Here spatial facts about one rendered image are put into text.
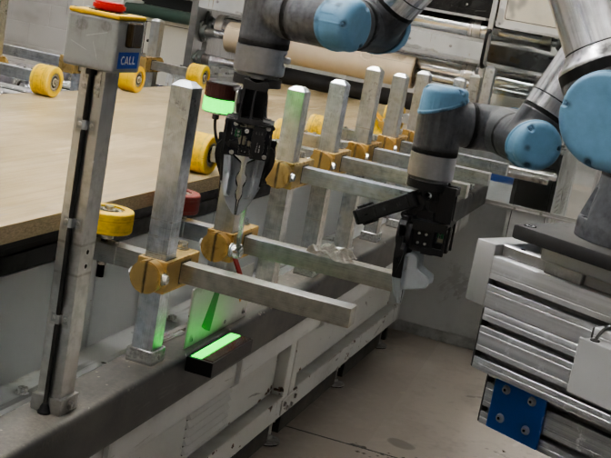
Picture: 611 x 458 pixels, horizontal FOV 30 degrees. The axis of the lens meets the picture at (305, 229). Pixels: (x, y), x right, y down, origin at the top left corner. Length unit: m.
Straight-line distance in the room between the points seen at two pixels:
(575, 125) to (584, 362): 0.28
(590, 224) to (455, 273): 3.11
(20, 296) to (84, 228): 0.37
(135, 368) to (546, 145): 0.69
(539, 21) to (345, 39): 2.78
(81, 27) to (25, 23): 10.94
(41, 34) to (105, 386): 10.71
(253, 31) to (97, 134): 0.33
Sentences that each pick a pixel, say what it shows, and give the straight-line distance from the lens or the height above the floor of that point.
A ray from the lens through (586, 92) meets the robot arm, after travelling 1.36.
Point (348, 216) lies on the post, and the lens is 2.64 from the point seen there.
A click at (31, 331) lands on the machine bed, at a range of 1.86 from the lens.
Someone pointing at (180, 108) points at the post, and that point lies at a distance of 1.66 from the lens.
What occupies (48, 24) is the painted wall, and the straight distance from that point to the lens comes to 12.22.
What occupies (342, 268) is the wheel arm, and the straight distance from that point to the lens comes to 1.91.
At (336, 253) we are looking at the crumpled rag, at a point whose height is 0.87.
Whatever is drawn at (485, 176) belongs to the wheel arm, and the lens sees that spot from 2.60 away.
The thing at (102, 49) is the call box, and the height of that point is 1.18.
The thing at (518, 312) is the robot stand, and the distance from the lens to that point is 1.58.
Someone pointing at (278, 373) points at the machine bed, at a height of 0.23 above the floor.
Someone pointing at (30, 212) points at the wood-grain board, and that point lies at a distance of 1.73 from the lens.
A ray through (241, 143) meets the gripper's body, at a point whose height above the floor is 1.06.
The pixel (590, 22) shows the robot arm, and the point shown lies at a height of 1.31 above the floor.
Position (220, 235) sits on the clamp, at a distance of 1.90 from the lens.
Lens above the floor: 1.29
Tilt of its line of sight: 12 degrees down
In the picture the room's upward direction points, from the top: 10 degrees clockwise
